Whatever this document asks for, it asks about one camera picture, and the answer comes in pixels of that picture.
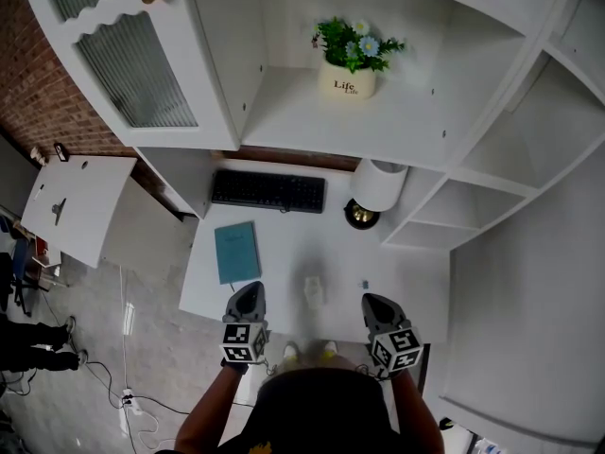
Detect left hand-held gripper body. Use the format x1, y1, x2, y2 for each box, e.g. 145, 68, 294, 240
218, 322, 270, 366

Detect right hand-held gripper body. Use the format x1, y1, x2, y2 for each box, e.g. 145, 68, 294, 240
367, 326, 425, 375

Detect white shelf cabinet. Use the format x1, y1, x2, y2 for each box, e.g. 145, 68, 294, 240
18, 0, 605, 251

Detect person's left forearm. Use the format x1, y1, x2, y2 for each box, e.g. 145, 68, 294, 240
173, 364, 247, 453

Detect person's right forearm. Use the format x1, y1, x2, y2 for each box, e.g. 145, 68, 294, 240
388, 369, 446, 454

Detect white desk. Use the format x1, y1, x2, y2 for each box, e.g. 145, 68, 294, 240
178, 158, 451, 344

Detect teal notebook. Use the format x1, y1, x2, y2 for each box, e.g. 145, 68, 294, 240
214, 220, 263, 293

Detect person's light trousers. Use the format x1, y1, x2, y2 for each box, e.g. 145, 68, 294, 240
283, 342, 365, 373

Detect person's black shirt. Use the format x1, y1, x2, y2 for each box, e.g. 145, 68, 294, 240
155, 368, 417, 454

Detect black keyboard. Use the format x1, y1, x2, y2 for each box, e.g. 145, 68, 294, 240
210, 168, 328, 215

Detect white power strip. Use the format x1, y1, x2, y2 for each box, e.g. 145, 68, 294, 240
120, 388, 145, 415

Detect white shade table lamp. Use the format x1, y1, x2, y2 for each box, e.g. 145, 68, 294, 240
343, 157, 410, 231

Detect plain white table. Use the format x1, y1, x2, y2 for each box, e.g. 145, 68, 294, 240
20, 154, 138, 269

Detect red and white box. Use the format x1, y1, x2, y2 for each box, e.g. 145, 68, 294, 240
33, 236, 63, 269

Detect blue chair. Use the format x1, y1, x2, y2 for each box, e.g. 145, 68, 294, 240
9, 236, 48, 319

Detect potted plant in cream pot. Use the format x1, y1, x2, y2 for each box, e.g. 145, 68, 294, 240
310, 15, 407, 101

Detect white ribbed glass cabinet door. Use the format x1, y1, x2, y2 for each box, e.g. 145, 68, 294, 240
18, 0, 241, 152

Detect black wrist strap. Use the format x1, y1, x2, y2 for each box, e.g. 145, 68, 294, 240
219, 357, 251, 376

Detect black floor cable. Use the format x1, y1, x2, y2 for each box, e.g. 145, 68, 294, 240
132, 393, 191, 416

